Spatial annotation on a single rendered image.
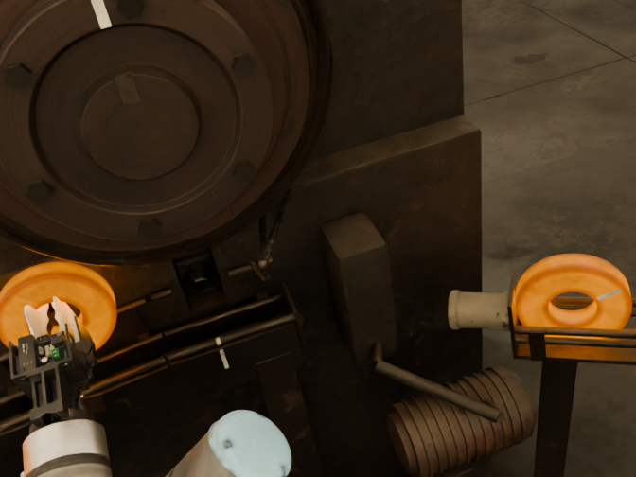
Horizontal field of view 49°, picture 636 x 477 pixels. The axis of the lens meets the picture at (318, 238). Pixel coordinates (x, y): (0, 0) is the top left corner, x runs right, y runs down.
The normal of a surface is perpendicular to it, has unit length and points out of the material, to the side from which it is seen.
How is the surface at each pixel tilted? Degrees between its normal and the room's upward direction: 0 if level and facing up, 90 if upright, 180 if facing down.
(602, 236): 0
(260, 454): 43
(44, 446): 20
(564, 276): 90
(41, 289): 89
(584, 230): 0
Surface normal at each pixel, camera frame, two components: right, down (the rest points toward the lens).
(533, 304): -0.23, 0.62
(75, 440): 0.41, -0.66
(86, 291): 0.30, 0.54
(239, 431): 0.55, -0.70
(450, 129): -0.15, -0.78
